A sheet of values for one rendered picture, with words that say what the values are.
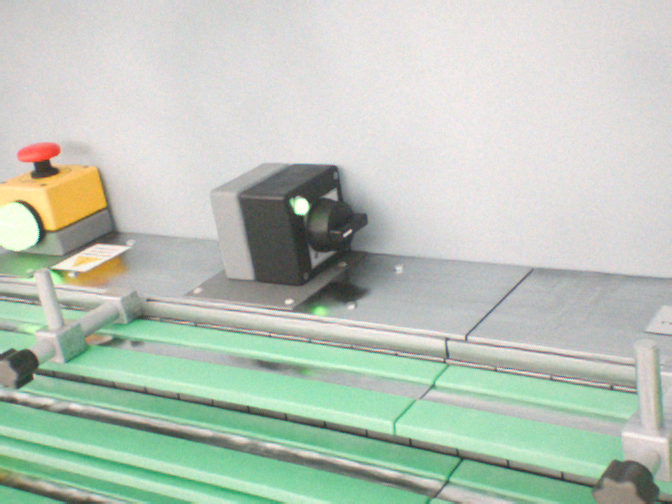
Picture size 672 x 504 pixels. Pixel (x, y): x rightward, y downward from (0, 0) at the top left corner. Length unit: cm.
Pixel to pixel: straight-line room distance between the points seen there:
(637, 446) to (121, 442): 43
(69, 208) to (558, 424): 55
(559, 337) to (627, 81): 18
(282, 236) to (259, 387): 14
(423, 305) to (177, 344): 20
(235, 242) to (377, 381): 20
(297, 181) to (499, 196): 16
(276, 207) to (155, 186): 23
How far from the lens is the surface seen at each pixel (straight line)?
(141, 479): 84
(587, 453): 61
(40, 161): 103
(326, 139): 86
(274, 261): 82
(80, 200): 102
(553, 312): 72
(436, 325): 72
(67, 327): 83
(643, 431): 58
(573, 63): 74
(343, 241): 80
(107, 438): 86
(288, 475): 76
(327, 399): 69
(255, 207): 81
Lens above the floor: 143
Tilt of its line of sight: 49 degrees down
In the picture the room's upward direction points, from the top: 126 degrees counter-clockwise
